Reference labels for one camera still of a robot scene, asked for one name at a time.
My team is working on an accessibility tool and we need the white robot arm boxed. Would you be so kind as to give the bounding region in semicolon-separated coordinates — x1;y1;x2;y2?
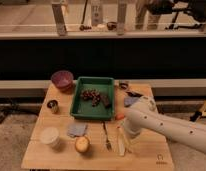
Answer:
123;96;206;154

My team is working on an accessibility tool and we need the purple bowl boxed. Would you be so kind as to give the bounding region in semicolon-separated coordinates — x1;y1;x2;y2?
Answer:
51;70;74;92

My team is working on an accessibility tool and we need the bunch of dark grapes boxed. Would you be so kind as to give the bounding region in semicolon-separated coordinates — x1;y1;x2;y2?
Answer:
80;89;101;107

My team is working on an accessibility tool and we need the dark brown block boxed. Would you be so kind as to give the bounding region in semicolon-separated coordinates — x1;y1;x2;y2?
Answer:
101;94;111;108

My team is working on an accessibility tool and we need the green plastic tray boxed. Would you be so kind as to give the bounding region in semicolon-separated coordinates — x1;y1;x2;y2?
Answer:
70;77;115;121

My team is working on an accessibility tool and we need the blue sponge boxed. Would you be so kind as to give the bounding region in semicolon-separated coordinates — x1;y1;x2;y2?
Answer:
124;97;138;107

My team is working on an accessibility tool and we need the orange carrot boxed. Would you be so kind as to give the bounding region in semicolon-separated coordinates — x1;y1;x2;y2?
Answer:
115;114;125;120

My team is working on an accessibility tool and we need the grey blue cloth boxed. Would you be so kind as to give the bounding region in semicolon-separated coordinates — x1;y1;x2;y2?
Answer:
67;123;88;138

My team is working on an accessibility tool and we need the small dark tin can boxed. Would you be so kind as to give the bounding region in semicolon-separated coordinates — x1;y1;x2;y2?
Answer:
47;100;59;114

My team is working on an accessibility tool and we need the metal fork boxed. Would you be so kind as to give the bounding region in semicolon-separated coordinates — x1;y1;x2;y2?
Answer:
103;122;112;151

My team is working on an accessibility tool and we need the white plastic cup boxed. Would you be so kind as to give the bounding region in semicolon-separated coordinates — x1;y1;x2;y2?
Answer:
39;127;60;149

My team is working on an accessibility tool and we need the person in background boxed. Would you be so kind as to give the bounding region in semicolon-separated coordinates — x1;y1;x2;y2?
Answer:
135;0;160;30

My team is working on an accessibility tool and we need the black machine base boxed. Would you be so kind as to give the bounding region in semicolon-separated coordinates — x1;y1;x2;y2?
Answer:
147;0;206;30

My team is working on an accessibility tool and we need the dark ring object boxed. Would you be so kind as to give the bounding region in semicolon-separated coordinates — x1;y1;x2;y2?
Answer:
119;81;129;90

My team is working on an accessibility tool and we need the black handled knife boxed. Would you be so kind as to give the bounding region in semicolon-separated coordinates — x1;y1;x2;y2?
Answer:
126;91;143;97

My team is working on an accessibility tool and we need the right metal post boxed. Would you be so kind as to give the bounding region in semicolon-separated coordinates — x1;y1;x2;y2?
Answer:
117;0;127;35

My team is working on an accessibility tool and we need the metal post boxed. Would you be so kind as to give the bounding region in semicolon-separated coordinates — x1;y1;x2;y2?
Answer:
51;0;67;36
117;0;127;35

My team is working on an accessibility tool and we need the left metal post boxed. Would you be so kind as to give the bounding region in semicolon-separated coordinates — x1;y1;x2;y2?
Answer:
51;0;67;36

